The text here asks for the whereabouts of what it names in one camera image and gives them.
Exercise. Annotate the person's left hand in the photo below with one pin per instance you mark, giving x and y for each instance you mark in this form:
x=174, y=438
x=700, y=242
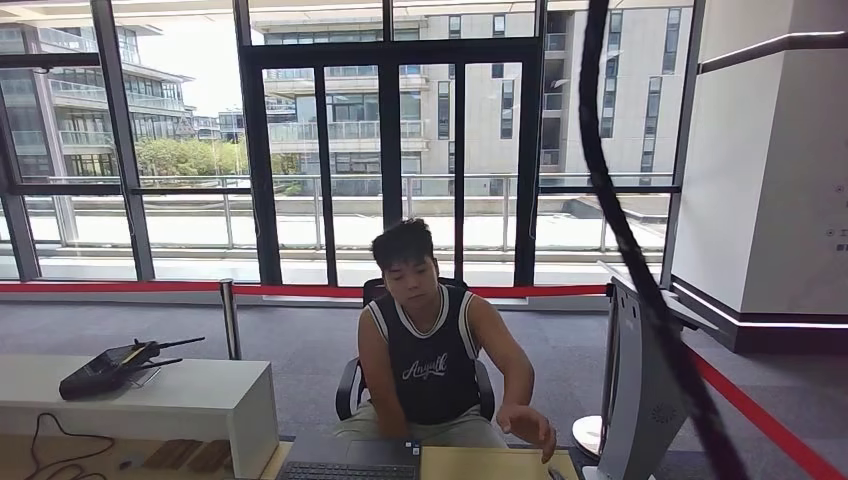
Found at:
x=526, y=424

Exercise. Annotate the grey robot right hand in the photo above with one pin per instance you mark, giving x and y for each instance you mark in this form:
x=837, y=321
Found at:
x=556, y=474

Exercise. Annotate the person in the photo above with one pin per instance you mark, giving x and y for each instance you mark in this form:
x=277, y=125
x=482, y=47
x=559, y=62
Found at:
x=424, y=371

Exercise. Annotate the grey monitor on stand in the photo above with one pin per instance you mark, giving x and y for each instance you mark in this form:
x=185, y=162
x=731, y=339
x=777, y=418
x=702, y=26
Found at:
x=636, y=384

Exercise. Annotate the black office chair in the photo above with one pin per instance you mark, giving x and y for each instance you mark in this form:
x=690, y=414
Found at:
x=348, y=391

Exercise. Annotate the dark grey laptop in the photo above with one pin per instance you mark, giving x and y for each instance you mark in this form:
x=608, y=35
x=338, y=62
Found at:
x=344, y=457

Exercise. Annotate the short red barrier belt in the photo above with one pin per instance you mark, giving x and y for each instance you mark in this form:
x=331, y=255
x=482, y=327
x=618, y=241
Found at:
x=762, y=420

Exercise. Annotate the black framed glass door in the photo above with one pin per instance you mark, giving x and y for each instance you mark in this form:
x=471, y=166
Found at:
x=391, y=166

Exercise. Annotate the metal balcony railing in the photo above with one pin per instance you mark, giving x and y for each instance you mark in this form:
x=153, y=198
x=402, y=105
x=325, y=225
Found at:
x=298, y=179

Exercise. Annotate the white low cabinet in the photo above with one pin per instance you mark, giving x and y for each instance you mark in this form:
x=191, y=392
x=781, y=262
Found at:
x=192, y=397

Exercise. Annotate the clear acrylic stand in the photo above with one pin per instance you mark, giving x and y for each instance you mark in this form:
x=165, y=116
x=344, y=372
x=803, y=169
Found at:
x=144, y=378

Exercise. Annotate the long red barrier belt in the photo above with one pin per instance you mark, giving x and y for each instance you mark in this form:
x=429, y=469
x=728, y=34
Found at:
x=132, y=287

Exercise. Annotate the black router with antennas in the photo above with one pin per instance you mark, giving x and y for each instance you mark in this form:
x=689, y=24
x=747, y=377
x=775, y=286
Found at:
x=99, y=374

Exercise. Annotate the silver stanchion post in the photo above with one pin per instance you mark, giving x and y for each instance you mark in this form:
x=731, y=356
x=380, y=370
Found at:
x=230, y=324

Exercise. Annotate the dark wall handrail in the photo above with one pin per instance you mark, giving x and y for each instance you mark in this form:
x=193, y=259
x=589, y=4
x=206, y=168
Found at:
x=775, y=46

